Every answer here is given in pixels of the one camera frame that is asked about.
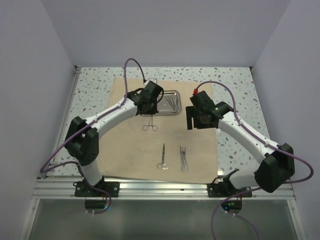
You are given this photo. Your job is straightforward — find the steel hemostat clamp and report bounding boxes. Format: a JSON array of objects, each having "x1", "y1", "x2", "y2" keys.
[{"x1": 142, "y1": 114, "x2": 158, "y2": 132}]

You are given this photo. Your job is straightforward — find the steel scalpel handle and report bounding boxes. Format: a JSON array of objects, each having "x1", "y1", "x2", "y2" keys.
[
  {"x1": 179, "y1": 146, "x2": 185, "y2": 173},
  {"x1": 181, "y1": 146, "x2": 186, "y2": 172}
]

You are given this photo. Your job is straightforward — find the beige cloth wrap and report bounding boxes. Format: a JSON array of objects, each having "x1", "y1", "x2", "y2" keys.
[{"x1": 101, "y1": 76, "x2": 218, "y2": 183}]

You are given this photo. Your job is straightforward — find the steel scissors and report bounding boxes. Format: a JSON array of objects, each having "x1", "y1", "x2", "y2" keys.
[{"x1": 156, "y1": 144, "x2": 169, "y2": 170}]

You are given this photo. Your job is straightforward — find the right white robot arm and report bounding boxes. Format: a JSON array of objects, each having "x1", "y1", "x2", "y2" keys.
[{"x1": 185, "y1": 91, "x2": 295, "y2": 197}]

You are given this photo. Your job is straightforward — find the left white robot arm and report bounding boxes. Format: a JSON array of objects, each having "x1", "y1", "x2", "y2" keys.
[{"x1": 64, "y1": 81, "x2": 164, "y2": 197}]

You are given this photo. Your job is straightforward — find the steel forceps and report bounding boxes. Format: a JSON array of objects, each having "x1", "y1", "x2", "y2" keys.
[
  {"x1": 166, "y1": 97, "x2": 176, "y2": 112},
  {"x1": 170, "y1": 97, "x2": 179, "y2": 113}
]

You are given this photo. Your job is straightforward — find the steel instrument tray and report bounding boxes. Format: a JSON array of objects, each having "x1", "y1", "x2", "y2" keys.
[{"x1": 137, "y1": 90, "x2": 182, "y2": 116}]

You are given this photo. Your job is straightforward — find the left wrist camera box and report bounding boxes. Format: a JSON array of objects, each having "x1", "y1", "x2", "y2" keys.
[{"x1": 148, "y1": 78, "x2": 158, "y2": 84}]

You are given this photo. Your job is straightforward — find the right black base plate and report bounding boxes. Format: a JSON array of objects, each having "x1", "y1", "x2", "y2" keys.
[{"x1": 206, "y1": 182, "x2": 252, "y2": 198}]

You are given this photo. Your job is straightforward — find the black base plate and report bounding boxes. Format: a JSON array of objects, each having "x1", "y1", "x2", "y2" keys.
[
  {"x1": 73, "y1": 181, "x2": 120, "y2": 198},
  {"x1": 206, "y1": 182, "x2": 252, "y2": 198}
]

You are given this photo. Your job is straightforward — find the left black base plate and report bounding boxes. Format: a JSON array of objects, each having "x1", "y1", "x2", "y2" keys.
[{"x1": 73, "y1": 181, "x2": 120, "y2": 198}]

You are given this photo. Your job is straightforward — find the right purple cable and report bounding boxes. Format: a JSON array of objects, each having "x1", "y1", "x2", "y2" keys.
[{"x1": 192, "y1": 80, "x2": 315, "y2": 240}]

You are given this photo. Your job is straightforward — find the purple cable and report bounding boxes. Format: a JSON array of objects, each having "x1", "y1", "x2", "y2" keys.
[
  {"x1": 39, "y1": 57, "x2": 148, "y2": 215},
  {"x1": 192, "y1": 80, "x2": 315, "y2": 240}
]

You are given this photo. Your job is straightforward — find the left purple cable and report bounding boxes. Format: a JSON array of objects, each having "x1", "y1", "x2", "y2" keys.
[{"x1": 39, "y1": 57, "x2": 148, "y2": 215}]

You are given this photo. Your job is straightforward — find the aluminium rail frame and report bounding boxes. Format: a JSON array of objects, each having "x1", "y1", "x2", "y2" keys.
[{"x1": 20, "y1": 67, "x2": 300, "y2": 240}]

